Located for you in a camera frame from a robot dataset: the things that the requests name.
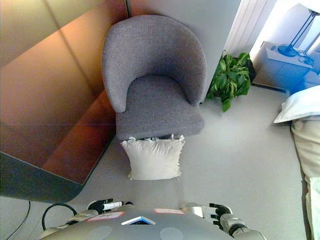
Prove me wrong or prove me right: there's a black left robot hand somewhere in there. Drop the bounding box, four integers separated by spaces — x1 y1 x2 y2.
86 198 124 214

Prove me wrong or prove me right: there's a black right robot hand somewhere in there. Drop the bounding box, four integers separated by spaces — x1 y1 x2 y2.
208 202 235 225

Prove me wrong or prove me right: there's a white fringed throw pillow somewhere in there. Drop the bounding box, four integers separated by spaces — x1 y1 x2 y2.
120 134 186 181

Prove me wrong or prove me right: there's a white bed pillow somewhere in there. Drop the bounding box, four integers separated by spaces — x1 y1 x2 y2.
272 84 320 125

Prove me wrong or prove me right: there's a silver robot torso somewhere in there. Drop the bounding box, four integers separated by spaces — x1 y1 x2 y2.
37 211 251 240

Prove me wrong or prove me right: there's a cream bed mattress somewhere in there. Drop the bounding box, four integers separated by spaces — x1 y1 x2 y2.
289 119 320 240

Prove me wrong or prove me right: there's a grey fabric armchair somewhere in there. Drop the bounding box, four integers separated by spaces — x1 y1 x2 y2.
101 14 207 141

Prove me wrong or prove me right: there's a brown wooden desk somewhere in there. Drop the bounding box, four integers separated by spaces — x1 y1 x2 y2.
0 9 128 205

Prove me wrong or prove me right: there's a green leafy potted plant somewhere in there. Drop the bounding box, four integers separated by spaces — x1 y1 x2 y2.
205 49 252 113

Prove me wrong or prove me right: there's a white bedside cabinet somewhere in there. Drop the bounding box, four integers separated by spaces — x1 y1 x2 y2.
251 40 314 89

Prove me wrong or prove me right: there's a dark metal table lamp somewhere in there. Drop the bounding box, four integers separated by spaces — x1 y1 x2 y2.
277 0 320 57

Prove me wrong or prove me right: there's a white ribbed curtain panel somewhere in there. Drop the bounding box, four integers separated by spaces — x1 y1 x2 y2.
223 0 268 55

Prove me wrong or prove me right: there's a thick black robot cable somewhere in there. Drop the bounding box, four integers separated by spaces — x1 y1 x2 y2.
41 202 78 232

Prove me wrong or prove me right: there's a black lamp cord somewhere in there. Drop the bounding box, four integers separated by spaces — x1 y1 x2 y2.
295 49 315 67

